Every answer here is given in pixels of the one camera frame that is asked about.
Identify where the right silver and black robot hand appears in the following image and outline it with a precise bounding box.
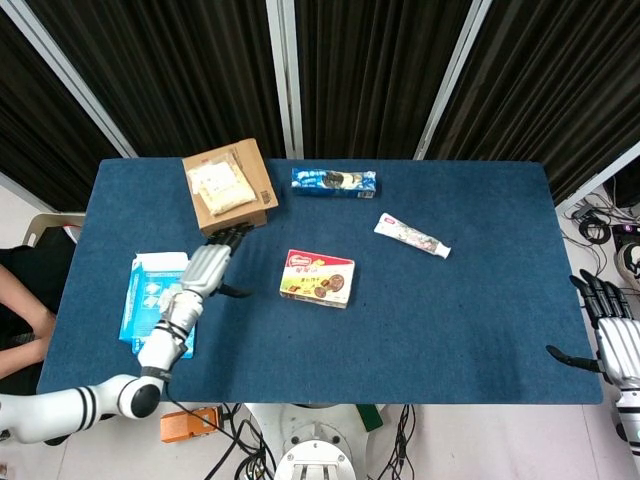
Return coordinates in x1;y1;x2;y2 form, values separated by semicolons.
545;268;640;386

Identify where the left silver and black robot hand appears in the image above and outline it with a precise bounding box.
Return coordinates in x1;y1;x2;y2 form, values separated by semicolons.
179;224;255;301

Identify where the red and yellow biscuit box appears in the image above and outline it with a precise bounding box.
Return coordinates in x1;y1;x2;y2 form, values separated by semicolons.
278;248;357;310

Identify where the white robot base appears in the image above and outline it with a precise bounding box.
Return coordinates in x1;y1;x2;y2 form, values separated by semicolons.
244;403;386;480

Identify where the person's bare forearm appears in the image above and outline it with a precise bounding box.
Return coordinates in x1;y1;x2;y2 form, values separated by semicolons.
0;264;57;381

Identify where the brown cardboard box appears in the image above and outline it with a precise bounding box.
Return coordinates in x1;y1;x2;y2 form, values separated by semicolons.
181;138;280;239

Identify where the blue cookie box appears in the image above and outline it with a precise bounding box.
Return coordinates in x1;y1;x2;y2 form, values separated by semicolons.
290;167;378;200

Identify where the flattened light blue carton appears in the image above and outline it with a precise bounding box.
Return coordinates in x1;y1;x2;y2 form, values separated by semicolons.
118;251;196;360

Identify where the beige snack packet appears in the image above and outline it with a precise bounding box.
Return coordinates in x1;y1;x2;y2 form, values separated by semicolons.
185;149;255;217

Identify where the white and black shoe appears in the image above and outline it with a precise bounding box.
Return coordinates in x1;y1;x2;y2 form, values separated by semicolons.
614;242;640;290

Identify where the orange foot pedal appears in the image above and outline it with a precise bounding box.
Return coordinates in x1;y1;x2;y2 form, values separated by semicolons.
159;407;222;445

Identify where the beige plastic chair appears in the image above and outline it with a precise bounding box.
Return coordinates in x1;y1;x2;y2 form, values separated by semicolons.
27;213;86;249

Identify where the person's black clothing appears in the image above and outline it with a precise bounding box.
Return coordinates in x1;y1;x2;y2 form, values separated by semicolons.
0;227;77;396

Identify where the black pleated curtain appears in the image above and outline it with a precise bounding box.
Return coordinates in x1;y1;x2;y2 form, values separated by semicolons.
24;0;289;159
294;0;474;161
424;0;640;204
0;9;124;212

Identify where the blue table cloth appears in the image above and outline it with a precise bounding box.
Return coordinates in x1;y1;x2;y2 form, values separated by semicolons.
37;158;605;405

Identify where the white toothpaste tube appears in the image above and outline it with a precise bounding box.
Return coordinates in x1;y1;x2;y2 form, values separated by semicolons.
373;212;453;260

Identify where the green block under table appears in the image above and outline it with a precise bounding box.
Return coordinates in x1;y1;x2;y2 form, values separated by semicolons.
355;403;385;432

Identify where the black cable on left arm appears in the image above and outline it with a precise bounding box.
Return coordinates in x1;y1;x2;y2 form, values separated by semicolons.
158;322;190;401

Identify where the bundle of black cables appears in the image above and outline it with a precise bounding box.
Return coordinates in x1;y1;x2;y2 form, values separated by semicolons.
564;197;640;247

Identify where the white frame post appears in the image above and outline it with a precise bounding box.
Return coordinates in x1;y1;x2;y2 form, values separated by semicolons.
554;142;640;215
265;0;305;160
413;0;494;161
0;0;139;159

